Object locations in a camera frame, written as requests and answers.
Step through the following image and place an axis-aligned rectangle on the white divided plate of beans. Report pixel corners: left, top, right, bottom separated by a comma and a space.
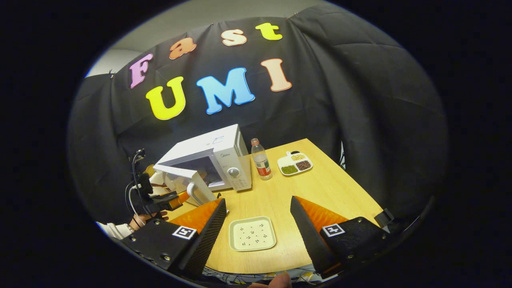
277, 151, 314, 176

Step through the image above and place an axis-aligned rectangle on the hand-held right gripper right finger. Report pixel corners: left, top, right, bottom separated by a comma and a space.
290, 196, 394, 279

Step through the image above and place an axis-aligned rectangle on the white microwave oven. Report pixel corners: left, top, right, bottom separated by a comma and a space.
153, 124, 252, 206

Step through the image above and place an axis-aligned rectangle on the black backdrop cloth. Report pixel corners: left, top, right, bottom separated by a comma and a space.
68, 6, 448, 224

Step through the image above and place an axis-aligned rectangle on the clear plastic bottle red label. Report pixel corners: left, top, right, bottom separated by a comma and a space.
251, 138, 273, 181

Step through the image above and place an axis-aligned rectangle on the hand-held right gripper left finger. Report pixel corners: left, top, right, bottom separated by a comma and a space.
120, 198, 228, 280

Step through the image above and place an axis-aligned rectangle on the patterned clothing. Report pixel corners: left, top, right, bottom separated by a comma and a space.
202, 264, 320, 286

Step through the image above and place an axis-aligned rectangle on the cream speckled food plate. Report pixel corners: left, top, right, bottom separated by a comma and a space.
228, 216, 277, 252

